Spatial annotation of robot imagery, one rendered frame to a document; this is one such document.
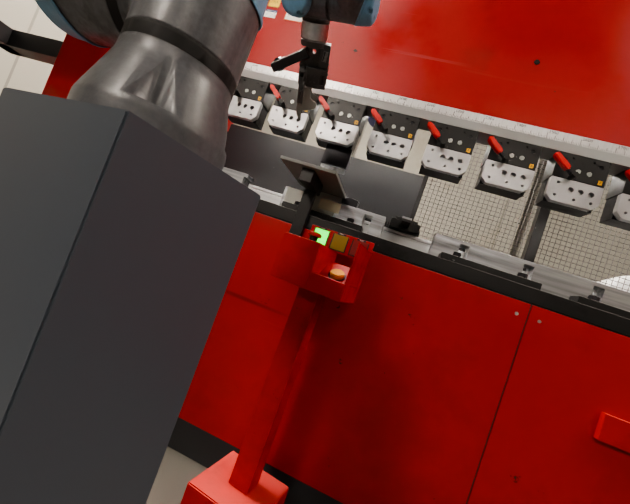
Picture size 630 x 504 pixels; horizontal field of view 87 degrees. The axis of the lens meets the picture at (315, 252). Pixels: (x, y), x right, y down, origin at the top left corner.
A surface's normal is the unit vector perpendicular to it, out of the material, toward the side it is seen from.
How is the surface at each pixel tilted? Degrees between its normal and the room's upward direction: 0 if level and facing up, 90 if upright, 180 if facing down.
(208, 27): 90
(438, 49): 90
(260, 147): 90
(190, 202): 90
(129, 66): 73
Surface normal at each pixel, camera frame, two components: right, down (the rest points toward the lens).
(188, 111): 0.77, -0.07
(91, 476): 0.86, 0.29
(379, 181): -0.19, -0.12
